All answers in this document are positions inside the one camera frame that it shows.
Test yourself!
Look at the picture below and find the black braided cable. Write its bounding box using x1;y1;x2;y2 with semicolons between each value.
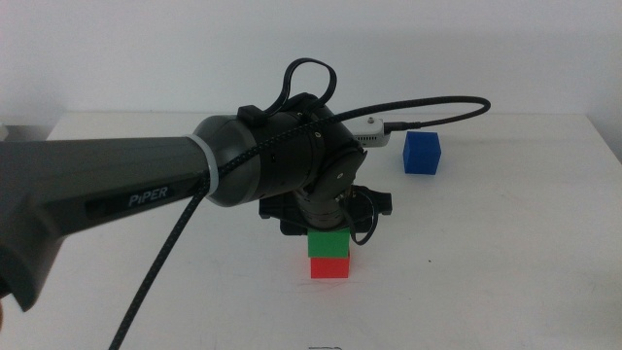
107;95;492;350

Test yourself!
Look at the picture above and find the black looped cable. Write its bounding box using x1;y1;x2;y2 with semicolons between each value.
261;57;338;119

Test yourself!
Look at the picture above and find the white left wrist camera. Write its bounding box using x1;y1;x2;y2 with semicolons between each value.
352;116;393;149

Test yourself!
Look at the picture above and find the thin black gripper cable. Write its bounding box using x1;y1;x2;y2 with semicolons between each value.
339;192;381;246

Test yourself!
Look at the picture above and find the red cube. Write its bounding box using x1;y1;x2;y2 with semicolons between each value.
310;255;351;280

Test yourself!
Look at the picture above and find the blue cube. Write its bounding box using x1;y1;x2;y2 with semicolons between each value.
402;130;442;175

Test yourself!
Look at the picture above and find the green cube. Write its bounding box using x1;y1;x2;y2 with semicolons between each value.
307;227;352;259

